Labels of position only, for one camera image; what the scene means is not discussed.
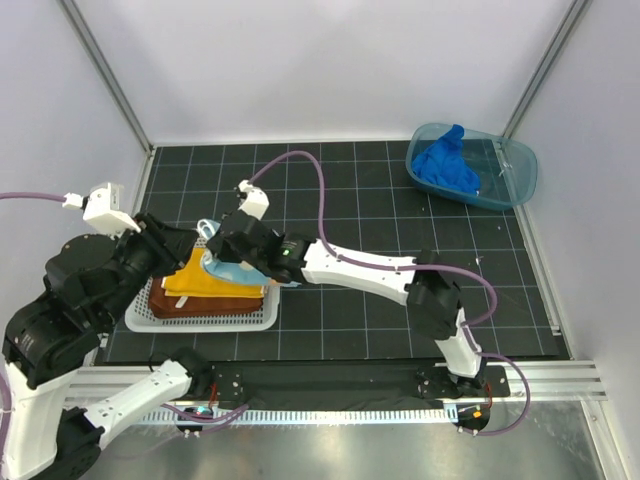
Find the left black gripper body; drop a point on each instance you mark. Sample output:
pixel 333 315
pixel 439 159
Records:
pixel 152 250

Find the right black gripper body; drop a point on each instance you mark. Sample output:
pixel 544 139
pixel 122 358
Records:
pixel 225 251

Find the light blue polka-dot towel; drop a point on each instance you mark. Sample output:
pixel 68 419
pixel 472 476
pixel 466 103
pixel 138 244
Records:
pixel 220 262

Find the blue patterned towel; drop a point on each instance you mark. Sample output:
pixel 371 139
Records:
pixel 193 281

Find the brown towel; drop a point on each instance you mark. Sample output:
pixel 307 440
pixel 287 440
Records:
pixel 166 307

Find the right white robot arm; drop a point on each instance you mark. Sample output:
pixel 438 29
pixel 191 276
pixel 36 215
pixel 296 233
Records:
pixel 432 300

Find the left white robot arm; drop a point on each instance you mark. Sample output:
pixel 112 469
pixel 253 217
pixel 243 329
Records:
pixel 89 285

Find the white perforated plastic basket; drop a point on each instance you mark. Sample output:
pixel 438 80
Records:
pixel 139 317

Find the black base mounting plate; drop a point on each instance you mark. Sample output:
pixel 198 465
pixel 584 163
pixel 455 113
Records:
pixel 347 385

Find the bright blue cloth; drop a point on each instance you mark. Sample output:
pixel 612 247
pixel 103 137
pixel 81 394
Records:
pixel 442 164

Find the blue plastic tub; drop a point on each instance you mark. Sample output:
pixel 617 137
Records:
pixel 507 168

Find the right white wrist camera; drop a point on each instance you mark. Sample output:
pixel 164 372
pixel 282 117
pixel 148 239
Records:
pixel 252 199

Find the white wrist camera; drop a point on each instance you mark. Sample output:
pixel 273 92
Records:
pixel 101 210
pixel 252 199

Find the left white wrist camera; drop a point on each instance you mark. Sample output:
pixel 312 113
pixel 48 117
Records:
pixel 101 210

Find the aluminium front rail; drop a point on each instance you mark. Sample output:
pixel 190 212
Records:
pixel 543 380

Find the slotted cable duct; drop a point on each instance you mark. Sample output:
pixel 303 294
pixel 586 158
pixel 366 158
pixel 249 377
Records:
pixel 184 416

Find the left aluminium frame post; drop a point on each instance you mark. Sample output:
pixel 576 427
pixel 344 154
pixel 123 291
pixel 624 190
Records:
pixel 88 41

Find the aluminium frame post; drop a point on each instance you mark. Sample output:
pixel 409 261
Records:
pixel 570 21
pixel 88 41

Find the right aluminium frame post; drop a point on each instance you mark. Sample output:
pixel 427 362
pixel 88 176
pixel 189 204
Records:
pixel 570 21

